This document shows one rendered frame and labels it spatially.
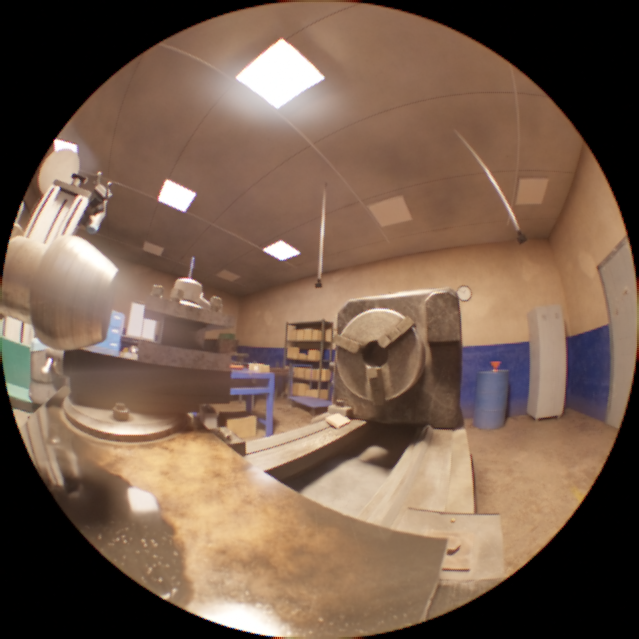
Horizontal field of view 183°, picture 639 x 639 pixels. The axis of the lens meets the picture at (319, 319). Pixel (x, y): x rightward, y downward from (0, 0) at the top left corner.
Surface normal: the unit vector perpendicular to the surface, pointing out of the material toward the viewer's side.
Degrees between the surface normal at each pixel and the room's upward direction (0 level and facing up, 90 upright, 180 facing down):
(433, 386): 90
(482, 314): 90
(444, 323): 90
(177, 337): 90
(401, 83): 180
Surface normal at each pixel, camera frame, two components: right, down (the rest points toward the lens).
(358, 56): -0.06, 0.98
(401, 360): -0.59, -0.19
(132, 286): 0.80, -0.07
